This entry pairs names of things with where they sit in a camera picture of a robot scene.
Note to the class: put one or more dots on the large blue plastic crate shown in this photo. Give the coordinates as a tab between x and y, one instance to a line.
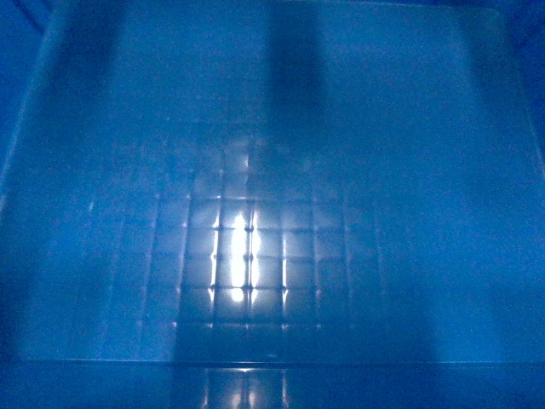
272	204

